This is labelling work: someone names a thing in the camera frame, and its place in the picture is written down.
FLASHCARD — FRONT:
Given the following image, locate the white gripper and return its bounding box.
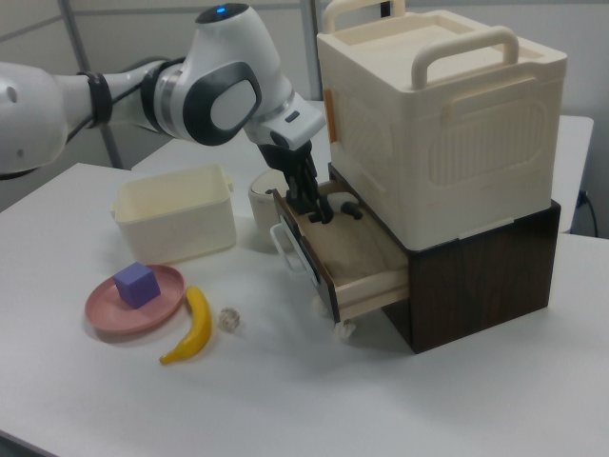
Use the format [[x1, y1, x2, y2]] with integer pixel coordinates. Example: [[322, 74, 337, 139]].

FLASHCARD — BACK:
[[244, 93, 336, 226]]

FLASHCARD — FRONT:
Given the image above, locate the black and white panda toy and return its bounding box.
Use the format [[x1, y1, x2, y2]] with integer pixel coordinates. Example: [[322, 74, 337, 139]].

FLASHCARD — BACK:
[[327, 192, 366, 225]]

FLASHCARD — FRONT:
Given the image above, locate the light wooden drawer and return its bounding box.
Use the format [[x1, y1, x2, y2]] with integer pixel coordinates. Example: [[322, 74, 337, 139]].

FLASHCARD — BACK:
[[271, 178, 411, 330]]

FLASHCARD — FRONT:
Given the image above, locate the small cream lidded bin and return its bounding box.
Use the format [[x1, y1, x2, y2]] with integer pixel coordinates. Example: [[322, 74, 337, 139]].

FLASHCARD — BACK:
[[247, 169, 287, 249]]

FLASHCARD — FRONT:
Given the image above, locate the orange latch strip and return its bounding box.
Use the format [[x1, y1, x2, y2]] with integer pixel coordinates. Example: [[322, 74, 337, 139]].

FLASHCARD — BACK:
[[324, 87, 338, 145]]

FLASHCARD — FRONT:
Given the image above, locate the open cream plastic container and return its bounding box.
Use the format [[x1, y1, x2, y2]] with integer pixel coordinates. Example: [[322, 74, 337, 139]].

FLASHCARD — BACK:
[[109, 163, 238, 266]]

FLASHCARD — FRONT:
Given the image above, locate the large cream plastic storage box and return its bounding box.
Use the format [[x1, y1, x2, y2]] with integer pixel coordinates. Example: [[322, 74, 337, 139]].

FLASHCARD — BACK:
[[315, 0, 570, 252]]

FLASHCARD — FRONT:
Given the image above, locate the yellow banana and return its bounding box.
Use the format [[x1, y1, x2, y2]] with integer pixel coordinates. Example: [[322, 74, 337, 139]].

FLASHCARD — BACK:
[[158, 285, 214, 368]]

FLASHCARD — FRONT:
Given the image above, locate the dark wooden cabinet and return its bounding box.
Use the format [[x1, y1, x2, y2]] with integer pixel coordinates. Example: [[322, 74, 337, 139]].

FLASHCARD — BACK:
[[327, 161, 563, 355]]

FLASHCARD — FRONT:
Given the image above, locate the purple cube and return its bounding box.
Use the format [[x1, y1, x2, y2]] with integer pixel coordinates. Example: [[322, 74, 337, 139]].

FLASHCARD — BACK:
[[112, 261, 161, 310]]

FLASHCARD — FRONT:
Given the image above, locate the pink plate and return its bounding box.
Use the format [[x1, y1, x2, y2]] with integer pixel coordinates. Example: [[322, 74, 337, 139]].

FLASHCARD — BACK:
[[84, 264, 187, 334]]

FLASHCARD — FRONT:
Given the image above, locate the white drawer handle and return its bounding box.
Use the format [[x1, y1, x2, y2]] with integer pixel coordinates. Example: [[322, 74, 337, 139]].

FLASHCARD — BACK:
[[269, 222, 311, 281]]

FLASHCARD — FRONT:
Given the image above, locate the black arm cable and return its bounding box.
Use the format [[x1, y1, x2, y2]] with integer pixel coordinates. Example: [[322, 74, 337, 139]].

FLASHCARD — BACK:
[[59, 70, 148, 147]]

